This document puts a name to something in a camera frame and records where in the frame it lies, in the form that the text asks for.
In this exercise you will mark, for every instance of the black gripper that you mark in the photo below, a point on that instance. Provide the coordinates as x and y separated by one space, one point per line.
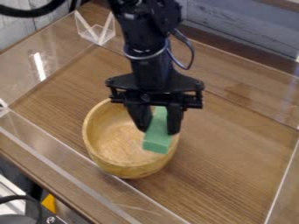
155 84

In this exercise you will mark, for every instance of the brown wooden bowl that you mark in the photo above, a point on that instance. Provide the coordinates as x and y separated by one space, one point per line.
114 142

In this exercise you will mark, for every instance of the green rectangular block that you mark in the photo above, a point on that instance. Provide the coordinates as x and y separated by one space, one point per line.
156 138

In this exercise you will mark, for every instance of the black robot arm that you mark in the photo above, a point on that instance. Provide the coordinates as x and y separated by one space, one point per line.
148 22

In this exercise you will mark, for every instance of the clear acrylic corner bracket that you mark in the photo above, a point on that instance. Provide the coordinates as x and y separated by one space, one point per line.
98 34

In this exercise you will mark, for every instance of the clear acrylic front wall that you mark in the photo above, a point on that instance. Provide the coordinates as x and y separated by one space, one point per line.
106 188

